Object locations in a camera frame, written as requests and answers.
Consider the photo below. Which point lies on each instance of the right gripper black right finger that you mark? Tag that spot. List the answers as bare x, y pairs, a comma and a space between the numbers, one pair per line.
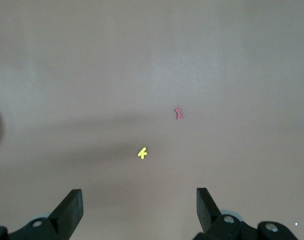
209, 215

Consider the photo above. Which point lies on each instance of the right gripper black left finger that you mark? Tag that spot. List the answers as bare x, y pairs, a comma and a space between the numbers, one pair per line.
66, 215

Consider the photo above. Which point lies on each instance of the yellow foam letter K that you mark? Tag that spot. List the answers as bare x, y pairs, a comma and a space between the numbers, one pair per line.
142, 153

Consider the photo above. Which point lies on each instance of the red foam letter I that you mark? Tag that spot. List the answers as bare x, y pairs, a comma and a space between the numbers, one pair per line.
178, 113

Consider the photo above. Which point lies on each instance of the brown table cover sheet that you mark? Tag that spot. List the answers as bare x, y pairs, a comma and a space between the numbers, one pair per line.
66, 50

